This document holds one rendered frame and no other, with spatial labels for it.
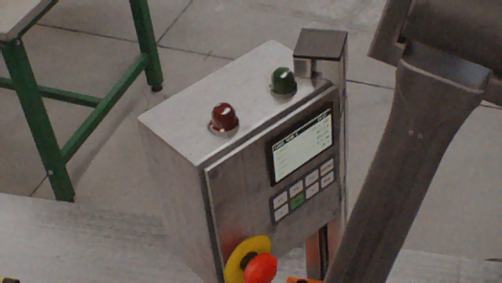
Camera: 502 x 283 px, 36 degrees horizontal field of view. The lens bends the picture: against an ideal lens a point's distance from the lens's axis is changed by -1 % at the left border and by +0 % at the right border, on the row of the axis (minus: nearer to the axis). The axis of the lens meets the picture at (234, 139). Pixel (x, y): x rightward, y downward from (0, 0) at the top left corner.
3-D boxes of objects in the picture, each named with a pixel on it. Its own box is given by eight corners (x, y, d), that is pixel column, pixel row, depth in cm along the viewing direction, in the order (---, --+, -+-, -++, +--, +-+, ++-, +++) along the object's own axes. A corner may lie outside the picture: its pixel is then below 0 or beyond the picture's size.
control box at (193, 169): (167, 248, 84) (134, 115, 71) (282, 169, 91) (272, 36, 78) (226, 304, 77) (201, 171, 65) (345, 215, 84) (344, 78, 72)
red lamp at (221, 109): (204, 126, 69) (201, 107, 67) (227, 112, 70) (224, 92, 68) (222, 140, 67) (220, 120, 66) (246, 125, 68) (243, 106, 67)
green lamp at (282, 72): (263, 90, 72) (261, 70, 70) (284, 77, 73) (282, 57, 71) (282, 102, 70) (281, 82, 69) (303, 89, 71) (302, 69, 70)
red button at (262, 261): (230, 258, 74) (251, 276, 72) (261, 236, 76) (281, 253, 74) (235, 282, 77) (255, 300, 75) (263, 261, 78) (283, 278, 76)
